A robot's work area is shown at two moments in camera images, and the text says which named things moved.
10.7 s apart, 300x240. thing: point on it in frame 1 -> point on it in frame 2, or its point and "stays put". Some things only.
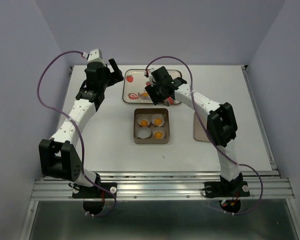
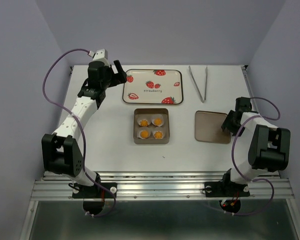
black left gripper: x=116 y=76 stays put
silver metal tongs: x=168 y=103 -> x=203 y=99
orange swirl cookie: x=158 y=135 stays put
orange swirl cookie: x=144 y=123 stays put
